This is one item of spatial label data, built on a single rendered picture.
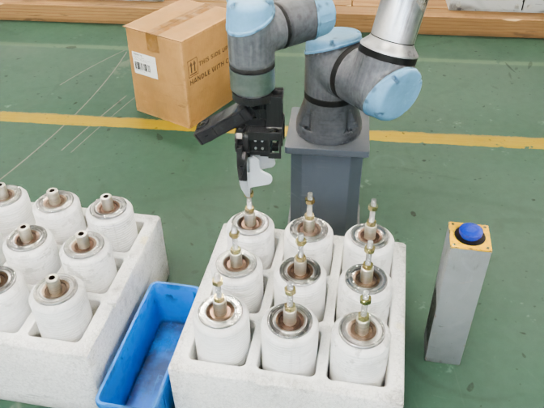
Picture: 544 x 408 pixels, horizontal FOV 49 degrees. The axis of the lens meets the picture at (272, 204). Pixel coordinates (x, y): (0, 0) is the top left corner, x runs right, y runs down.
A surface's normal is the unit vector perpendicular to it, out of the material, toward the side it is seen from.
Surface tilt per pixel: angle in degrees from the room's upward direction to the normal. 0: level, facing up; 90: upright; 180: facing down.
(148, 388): 0
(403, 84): 97
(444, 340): 90
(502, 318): 0
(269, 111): 90
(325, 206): 90
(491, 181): 0
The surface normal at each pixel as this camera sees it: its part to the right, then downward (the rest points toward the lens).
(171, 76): -0.57, 0.51
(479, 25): -0.12, 0.61
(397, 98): 0.56, 0.60
